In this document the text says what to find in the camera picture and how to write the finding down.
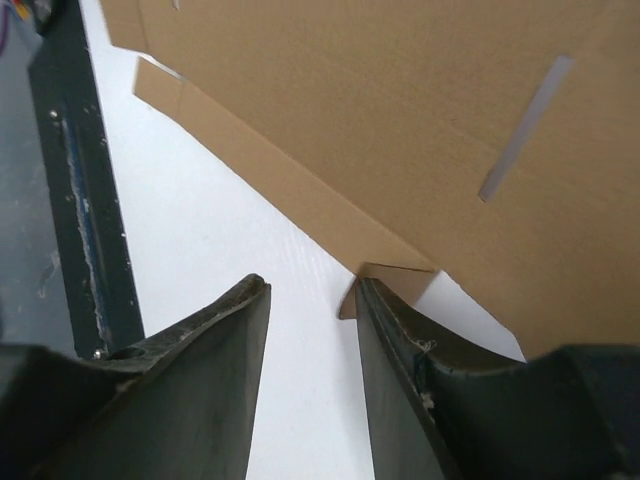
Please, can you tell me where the brown cardboard box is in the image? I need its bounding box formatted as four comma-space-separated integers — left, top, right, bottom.
102, 1, 639, 357

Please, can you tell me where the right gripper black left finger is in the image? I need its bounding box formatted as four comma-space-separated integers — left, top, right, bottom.
1, 274, 271, 479

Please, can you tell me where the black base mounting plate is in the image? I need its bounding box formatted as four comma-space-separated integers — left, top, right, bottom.
27, 1, 144, 359

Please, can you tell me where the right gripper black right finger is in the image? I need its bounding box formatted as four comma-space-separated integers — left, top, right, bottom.
355, 278, 639, 479

